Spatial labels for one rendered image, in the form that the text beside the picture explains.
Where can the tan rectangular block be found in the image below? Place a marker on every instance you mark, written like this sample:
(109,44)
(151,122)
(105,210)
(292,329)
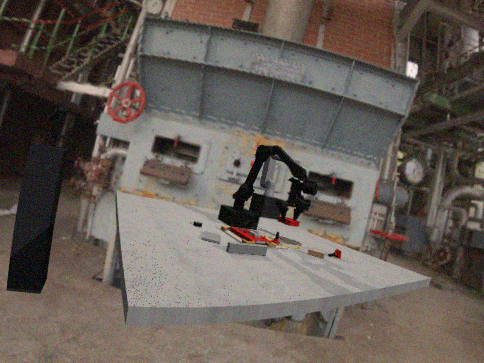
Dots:
(317,254)

